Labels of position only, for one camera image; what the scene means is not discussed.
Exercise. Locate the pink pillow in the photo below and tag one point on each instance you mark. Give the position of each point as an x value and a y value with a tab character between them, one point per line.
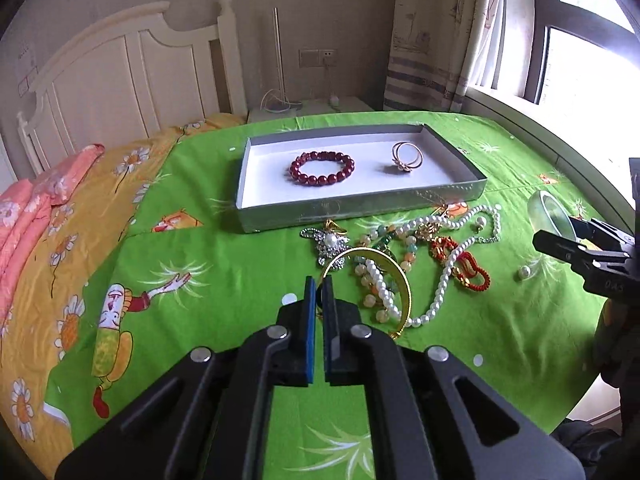
35	195

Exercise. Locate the wall socket panel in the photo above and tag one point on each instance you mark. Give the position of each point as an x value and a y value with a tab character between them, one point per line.
315	57

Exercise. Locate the gold bangle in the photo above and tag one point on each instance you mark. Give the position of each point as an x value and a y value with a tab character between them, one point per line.
404	290

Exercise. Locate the dark cloth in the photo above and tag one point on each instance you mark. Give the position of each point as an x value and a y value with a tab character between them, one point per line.
590	445

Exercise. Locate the white wooden headboard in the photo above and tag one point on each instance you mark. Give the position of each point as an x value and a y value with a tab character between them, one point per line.
125	75

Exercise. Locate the grey shallow cardboard box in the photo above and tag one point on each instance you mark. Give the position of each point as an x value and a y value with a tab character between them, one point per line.
360	200

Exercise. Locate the printed beige curtain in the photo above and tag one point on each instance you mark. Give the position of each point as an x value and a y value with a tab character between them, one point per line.
440	35

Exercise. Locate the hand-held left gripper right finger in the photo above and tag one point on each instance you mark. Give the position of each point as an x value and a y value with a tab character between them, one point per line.
329	327

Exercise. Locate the green cartoon printed cloth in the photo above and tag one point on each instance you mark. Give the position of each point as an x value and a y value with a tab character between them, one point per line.
210	280

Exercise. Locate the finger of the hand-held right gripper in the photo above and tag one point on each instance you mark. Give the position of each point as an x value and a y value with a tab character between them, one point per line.
607	232
575	251

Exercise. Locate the gold filigree charm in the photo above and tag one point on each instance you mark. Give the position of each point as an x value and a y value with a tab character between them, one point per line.
429	233

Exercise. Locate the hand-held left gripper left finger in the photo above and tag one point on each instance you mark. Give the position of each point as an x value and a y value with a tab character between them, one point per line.
310	327

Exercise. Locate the loose white pearl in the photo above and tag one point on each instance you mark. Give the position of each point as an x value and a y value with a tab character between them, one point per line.
524	273

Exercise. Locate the yellow floral bedsheet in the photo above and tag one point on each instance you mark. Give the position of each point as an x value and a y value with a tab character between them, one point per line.
75	220

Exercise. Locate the white slim lamp pole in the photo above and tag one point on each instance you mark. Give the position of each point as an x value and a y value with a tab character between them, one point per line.
279	55

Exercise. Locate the dark framed window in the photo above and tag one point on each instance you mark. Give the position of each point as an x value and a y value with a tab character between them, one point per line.
575	60

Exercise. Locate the silver pearl brooch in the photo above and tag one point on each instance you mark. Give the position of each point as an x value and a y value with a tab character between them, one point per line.
327	242

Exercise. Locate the white nightstand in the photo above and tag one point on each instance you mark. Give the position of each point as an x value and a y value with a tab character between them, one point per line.
315	109

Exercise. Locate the pale green jade bangle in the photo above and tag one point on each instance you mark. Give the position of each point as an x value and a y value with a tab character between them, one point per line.
537	216

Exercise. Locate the person's right forearm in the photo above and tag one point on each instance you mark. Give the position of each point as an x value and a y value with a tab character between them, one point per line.
620	345

